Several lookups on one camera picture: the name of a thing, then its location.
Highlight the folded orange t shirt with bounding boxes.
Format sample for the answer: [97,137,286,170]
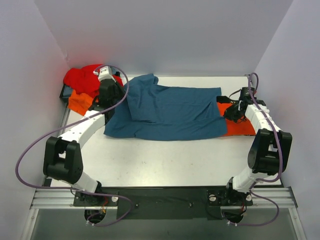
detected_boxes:
[217,102,256,137]

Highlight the purple cable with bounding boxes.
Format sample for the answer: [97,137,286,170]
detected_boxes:
[15,64,134,228]
[226,72,285,227]

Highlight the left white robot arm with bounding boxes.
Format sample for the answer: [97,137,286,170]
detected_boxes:
[43,78,125,206]

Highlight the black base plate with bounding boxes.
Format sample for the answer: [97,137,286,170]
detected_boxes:
[73,186,253,223]

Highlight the teal blue t shirt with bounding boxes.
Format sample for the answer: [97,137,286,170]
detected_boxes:
[104,74,227,141]

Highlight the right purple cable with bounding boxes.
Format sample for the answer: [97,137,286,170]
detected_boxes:
[226,72,285,227]

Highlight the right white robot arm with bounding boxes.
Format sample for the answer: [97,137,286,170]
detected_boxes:
[216,87,293,205]

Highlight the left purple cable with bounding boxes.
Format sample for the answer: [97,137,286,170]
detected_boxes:
[15,64,134,228]

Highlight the red t shirt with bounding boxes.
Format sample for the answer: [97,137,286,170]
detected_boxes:
[63,64,125,99]

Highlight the orange crumpled t shirt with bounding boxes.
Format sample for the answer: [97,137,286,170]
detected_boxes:
[68,90,98,116]

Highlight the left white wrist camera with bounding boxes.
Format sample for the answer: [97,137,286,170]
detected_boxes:
[93,65,116,82]

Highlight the folded black t shirt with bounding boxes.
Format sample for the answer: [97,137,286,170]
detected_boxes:
[216,96,256,137]

